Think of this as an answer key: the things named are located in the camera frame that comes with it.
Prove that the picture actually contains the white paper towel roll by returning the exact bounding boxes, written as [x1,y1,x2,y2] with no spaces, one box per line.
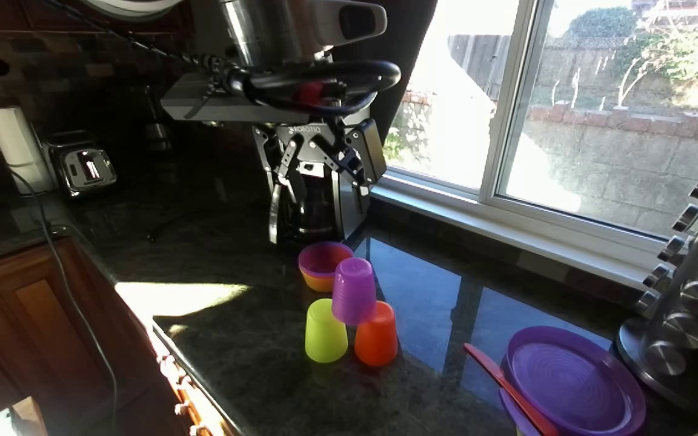
[0,104,59,197]

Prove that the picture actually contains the long plastic spoon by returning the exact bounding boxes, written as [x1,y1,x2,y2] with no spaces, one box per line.
[463,341,562,436]

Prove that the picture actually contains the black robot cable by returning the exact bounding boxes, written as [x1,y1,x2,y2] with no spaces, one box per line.
[50,0,405,117]

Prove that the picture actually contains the purple plastic cup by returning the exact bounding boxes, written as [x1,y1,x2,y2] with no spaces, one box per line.
[329,255,382,329]

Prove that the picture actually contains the pink and yellow bowl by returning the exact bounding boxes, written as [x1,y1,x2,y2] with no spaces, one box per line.
[296,239,357,296]

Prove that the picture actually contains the thin dark wall cable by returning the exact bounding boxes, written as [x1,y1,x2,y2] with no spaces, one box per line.
[8,168,125,436]

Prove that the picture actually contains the purple plastic plate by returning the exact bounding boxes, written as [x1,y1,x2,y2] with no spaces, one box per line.
[500,325,651,436]

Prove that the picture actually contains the white framed window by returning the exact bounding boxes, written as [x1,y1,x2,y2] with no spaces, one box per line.
[382,0,698,291]

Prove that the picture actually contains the yellow-green plastic cup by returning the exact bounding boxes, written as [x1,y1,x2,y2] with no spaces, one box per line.
[303,296,351,366]

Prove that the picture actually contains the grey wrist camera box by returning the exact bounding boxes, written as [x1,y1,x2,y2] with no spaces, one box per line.
[160,70,292,127]

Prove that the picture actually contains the metal spice jar rack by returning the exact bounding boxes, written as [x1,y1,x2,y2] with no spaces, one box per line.
[614,154,698,416]

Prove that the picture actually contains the silver toaster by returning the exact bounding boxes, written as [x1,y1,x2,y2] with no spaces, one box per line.
[43,131,119,199]

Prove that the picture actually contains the black and silver coffee maker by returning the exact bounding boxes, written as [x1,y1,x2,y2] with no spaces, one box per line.
[265,117,391,251]

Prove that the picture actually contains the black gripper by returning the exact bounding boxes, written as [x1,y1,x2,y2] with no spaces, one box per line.
[249,76,367,203]

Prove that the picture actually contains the orange plastic cup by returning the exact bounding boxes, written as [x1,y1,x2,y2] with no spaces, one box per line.
[351,299,402,370]

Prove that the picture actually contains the wooden base cabinet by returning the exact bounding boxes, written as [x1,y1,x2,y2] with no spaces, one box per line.
[0,239,235,436]

